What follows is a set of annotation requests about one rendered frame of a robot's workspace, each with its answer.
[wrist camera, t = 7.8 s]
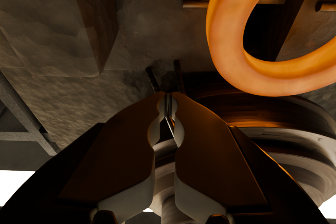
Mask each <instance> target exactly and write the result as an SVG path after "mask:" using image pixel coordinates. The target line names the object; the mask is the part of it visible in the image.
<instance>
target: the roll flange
mask: <svg viewBox="0 0 336 224"><path fill-rule="evenodd" d="M184 85H185V90H186V94H187V97H188V98H190V99H191V100H193V101H195V102H197V103H200V102H205V101H211V100H218V99H228V98H264V99H273V100H280V101H285V102H289V103H293V104H296V105H300V106H302V107H305V108H307V109H310V110H312V111H314V112H315V113H317V114H319V115H320V116H321V117H323V118H324V119H325V120H326V121H327V122H328V123H329V124H330V126H331V128H332V129H333V131H334V132H335V134H336V121H335V120H334V118H333V117H332V116H331V115H330V113H329V112H328V111H326V110H325V109H324V108H323V107H321V106H320V105H318V104H317V103H315V102H313V101H311V100H309V99H306V98H304V97H301V96H298V95H290V96H278V97H271V96H260V95H254V94H250V93H247V92H244V91H242V90H240V89H238V88H236V87H234V86H233V85H231V84H230V83H229V82H227V81H226V80H225V79H224V78H223V77H222V76H221V75H220V74H215V75H209V76H204V77H200V78H196V79H192V80H190V81H187V82H184ZM174 92H179V88H178V85H177V86H175V87H173V88H171V89H170V90H168V91H167V92H165V93H168V94H170V93H174Z"/></svg>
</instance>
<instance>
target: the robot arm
mask: <svg viewBox="0 0 336 224"><path fill-rule="evenodd" d="M168 107H169V117H170V118H172V119H173V120H174V121H175V128H174V140H175V142H176V143H177V144H178V145H179V148H178V150H177V151H176V153H175V174H174V191H175V204H176V206H177V208H178V209H179V210H180V211H181V212H183V213H184V214H186V215H188V216H189V217H191V218H192V219H194V220H195V221H197V222H198V223H200V224H329V222H328V220H327V219H326V218H325V216H324V215H323V213H322V212H321V210H320V209H319V208H318V206H317V205H316V204H315V202H314V201H313V200H312V199H311V197H310V196H309V195H308V194H307V193H306V191H305V190H304V189H303V188H302V187H301V186H300V185H299V183H298V182H297V181H296V180H295V179H294V178H293V177H292V176H291V175H290V174H289V173H288V172H287V171H286V170H285V169H283V168H282V167H281V166H280V165H279V164H278V163H277V162H276V161H275V160H273V159H272V158H271V157H270V156H269V155H268V154H267V153H266V152H265V151H263V150H262V149H261V148H260V147H259V146H258V145H257V144H256V143H254V142H253V141H252V140H251V139H250V138H249V137H248V136H247V135H245V134H244V133H243V132H242V131H241V130H240V129H239V128H238V127H237V126H229V125H228V124H227V123H226V122H224V121H223V120H222V119H221V118H220V117H219V116H217V115H216V114H215V113H214V112H212V111H211V110H209V109H208V108H206V107H204V106H203V105H201V104H199V103H197V102H195V101H194V100H192V99H190V98H188V97H186V96H185V95H183V94H181V93H179V92H173V93H170V94H169V93H165V92H162V91H160V92H157V93H155V94H153V95H151V96H149V97H147V98H145V99H143V100H140V101H138V102H136V103H134V104H132V105H130V106H128V107H127V108H125V109H123V110H122V111H120V112H119V113H117V114H116V115H114V116H113V117H112V118H111V119H109V120H108V121H107V122H106V123H99V122H98V123H97V124H96V125H94V126H93V127H92V128H91V129H89V130H88V131H87V132H85V133H84V134H83V135H81V136H80V137H79V138H78V139H76V140H75V141H74V142H72V143H71V144H70V145H68V146H67V147H66V148H65V149H63V150H62V151H61V152H59V153H58V154H57V155H55V156H54V157H53V158H52V159H50V160H49V161H48V162H46V163H45V164H44V165H43V166H42V167H40V168H39V169H38V170H37V171H36V172H35V173H34V174H33V175H32V176H31V177H29V178H28V179H27V180H26V181H25V182H24V183H23V184H22V185H21V186H20V187H19V189H18V190H17V191H16V192H15V193H14V194H13V195H12V196H11V197H10V198H9V200H8V201H7V202H6V203H5V204H4V206H3V207H2V208H1V209H0V224H125V222H126V221H127V220H129V219H130V218H132V217H134V216H136V215H138V214H140V213H141V212H143V211H145V210H147V209H148V208H149V207H150V206H151V204H152V202H153V197H154V190H155V183H156V170H155V151H154V149H153V147H154V145H155V144H156V143H157V142H158V141H159V140H160V122H161V121H162V120H163V119H164V118H165V117H167V115H168Z"/></svg>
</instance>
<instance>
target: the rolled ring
mask: <svg viewBox="0 0 336 224"><path fill-rule="evenodd" d="M258 2H259V0H210V1H209V5H208V10H207V16H206V36H207V41H208V45H209V50H210V54H211V58H212V61H213V63H214V65H215V67H216V69H217V71H218V72H219V73H220V75H221V76H222V77H223V78H224V79H225V80H226V81H227V82H228V83H230V84H231V85H232V86H234V87H235V88H237V89H239V90H241V91H244V92H246V93H249V94H253V95H257V96H264V97H285V96H293V95H299V94H303V93H307V92H311V91H315V90H318V89H321V88H324V87H326V86H329V85H331V84H334V83H336V37H335V38H333V39H332V40H331V41H329V42H328V43H327V44H325V45H324V46H322V47H320V48H319V49H317V50H315V51H313V52H311V53H309V54H307V55H304V56H302V57H299V58H296V59H292V60H287V61H280V62H269V61H263V60H259V59H256V58H254V57H252V56H251V55H250V54H248V53H247V52H246V51H245V49H244V44H243V39H244V31H245V27H246V24H247V21H248V19H249V17H250V15H251V13H252V11H253V9H254V8H255V6H256V5H257V3H258Z"/></svg>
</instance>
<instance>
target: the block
mask: <svg viewBox="0 0 336 224"><path fill-rule="evenodd" d="M0 29H1V31H2V32H3V34H4V36H5V37H6V39H7V40H8V42H9V43H10V45H11V46H12V48H13V50H14V51H15V53H16V54H17V56H18V57H19V59H20V60H21V62H22V64H23V65H24V67H25V68H26V70H28V71H29V72H30V73H31V74H33V75H36V76H39V77H80V78H94V77H97V76H100V75H101V74H102V73H103V72H104V69H105V67H106V64H107V62H108V59H109V56H110V54H111V51H112V49H113V46H114V44H115V41H116V39H117V36H118V33H119V24H118V19H117V13H116V8H115V2H114V0H0Z"/></svg>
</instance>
